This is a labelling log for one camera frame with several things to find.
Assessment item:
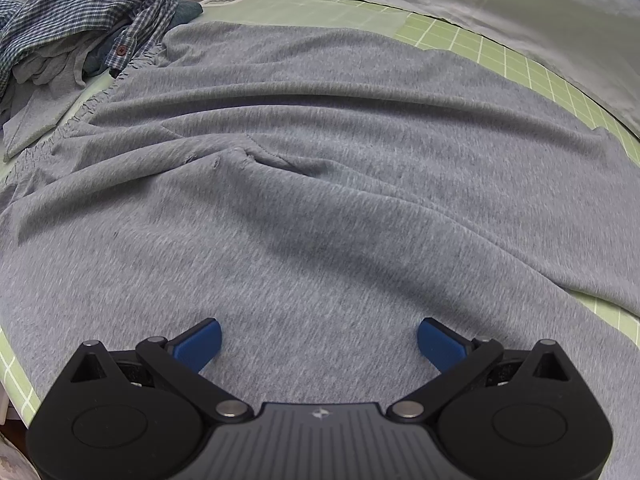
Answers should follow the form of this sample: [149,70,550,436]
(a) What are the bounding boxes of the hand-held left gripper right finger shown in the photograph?
[387,316,577,419]

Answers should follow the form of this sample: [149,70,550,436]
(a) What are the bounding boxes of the green grid mat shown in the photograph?
[0,0,640,413]

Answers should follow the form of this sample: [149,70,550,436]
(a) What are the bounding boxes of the dark teal cloth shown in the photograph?
[82,0,204,79]

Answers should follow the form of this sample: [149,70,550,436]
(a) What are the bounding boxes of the grey drawstring garment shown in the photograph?
[2,30,119,163]

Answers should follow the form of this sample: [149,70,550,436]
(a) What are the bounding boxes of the grey pants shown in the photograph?
[0,20,640,428]

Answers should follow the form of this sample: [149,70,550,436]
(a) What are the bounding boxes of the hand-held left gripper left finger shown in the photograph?
[70,317,254,419]

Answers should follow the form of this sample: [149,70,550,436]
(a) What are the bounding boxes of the blue plaid shirt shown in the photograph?
[0,0,190,99]

